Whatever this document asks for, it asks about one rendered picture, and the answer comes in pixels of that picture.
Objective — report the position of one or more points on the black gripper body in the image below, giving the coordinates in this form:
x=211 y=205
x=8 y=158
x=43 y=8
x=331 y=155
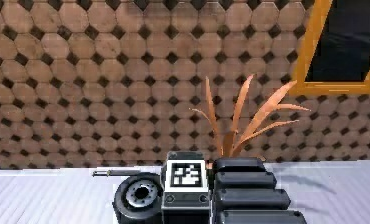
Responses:
x=139 y=194

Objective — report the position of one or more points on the orange framed dark window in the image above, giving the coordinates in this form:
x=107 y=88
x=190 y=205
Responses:
x=339 y=43

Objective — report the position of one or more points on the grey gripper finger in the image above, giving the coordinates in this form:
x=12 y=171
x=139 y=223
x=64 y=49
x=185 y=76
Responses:
x=119 y=172

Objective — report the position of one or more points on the orange leafed house plant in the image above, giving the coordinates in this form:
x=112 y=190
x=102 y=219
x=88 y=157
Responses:
x=238 y=133

